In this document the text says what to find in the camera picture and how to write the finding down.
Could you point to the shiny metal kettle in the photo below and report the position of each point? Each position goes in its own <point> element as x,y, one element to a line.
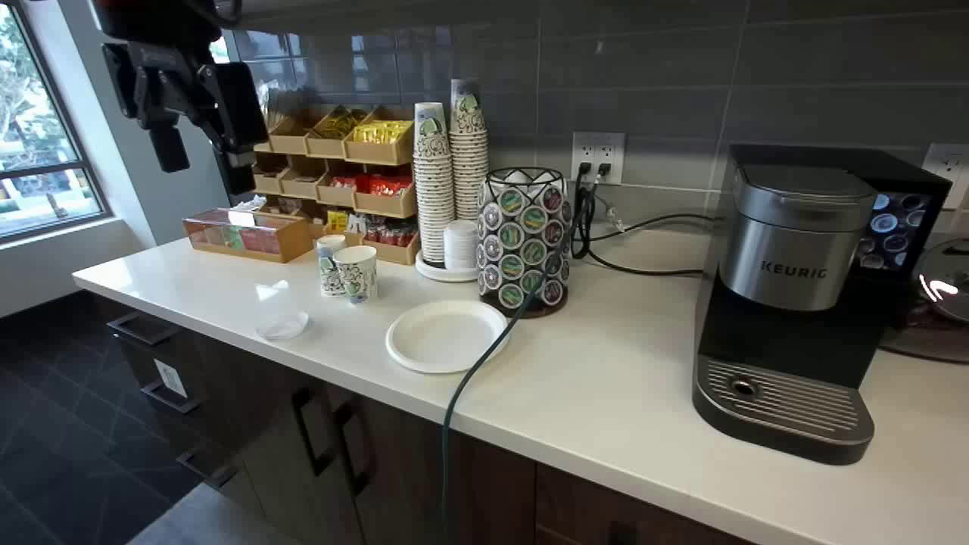
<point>944,289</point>

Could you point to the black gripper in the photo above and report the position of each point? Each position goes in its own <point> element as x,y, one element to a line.
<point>171,80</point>

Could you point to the dark yellow stick packet pile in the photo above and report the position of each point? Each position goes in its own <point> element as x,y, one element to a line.
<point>342,123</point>

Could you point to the white wall outlet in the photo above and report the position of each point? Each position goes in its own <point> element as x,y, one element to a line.
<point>599,154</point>
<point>949,166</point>

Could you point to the yellow sugar packet pile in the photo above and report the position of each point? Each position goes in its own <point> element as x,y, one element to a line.
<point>384,132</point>

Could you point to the yellow and white packet pile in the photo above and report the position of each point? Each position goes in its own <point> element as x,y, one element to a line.
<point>336,220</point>

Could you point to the window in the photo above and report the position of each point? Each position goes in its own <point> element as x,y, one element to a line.
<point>40,132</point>

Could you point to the short paper cup stack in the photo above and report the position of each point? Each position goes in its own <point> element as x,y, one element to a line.
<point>433,184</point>

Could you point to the white round plate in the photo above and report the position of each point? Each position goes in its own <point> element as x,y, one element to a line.
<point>444,338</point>

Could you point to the wooden condiment organizer rack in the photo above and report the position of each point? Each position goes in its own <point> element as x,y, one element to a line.
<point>379,152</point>

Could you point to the Keurig coffee machine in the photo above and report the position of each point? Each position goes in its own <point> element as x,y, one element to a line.
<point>799,304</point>

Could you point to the coffee pod carousel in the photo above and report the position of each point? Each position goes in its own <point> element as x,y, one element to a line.
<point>523,243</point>

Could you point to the white cup lid stack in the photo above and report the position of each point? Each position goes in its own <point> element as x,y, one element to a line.
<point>463,243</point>

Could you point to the dark red packet pile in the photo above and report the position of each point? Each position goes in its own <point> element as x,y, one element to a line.
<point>392,236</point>

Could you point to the tall paper cup stack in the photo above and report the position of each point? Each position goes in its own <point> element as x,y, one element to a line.
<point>471,152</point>

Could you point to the small white saucer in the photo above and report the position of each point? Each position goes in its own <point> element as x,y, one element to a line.
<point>432,272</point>

